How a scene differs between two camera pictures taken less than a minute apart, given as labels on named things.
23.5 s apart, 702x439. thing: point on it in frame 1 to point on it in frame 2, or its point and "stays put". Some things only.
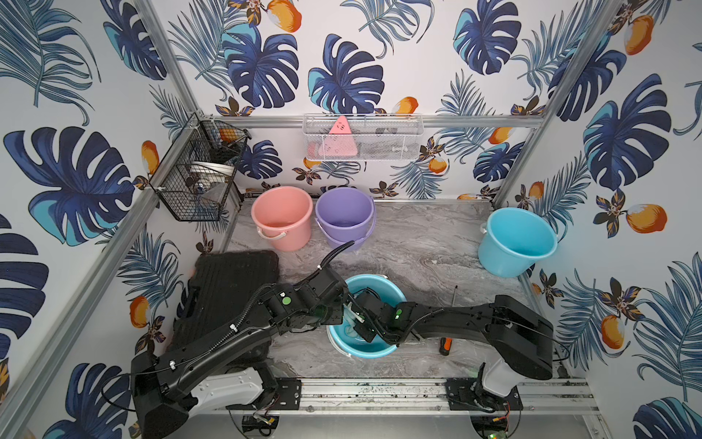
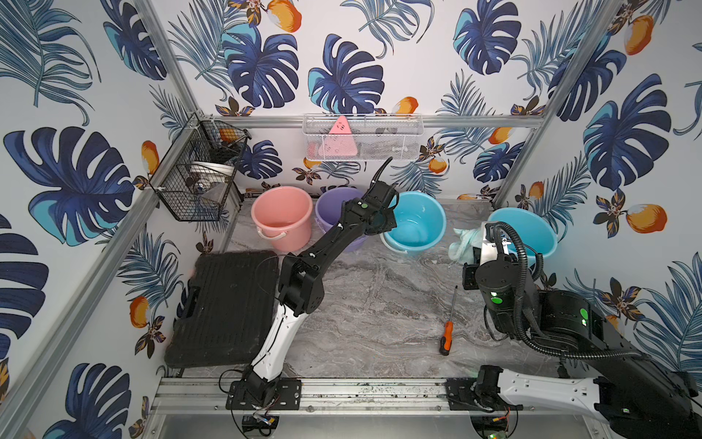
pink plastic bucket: (283, 214) stays put
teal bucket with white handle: (347, 337) to (420, 222)
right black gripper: (366, 335) to (472, 273)
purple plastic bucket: (345, 214) stays put
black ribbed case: (222, 287) stays put
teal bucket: (514, 239) stays put
